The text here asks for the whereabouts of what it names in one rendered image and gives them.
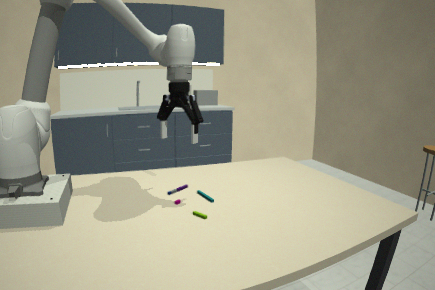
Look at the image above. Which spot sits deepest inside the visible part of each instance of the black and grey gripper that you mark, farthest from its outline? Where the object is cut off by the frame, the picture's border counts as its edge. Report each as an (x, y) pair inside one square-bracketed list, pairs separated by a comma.
[(180, 100)]

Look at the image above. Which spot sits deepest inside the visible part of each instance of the turquoise rod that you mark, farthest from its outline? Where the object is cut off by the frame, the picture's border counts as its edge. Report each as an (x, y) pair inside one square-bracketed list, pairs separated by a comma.
[(205, 196)]

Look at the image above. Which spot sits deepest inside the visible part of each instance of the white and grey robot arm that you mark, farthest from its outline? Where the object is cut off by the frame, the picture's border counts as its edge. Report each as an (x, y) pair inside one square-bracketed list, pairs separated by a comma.
[(21, 142)]

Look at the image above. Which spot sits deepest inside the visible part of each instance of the lime green rod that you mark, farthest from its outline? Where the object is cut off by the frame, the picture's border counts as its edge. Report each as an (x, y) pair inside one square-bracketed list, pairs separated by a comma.
[(199, 215)]

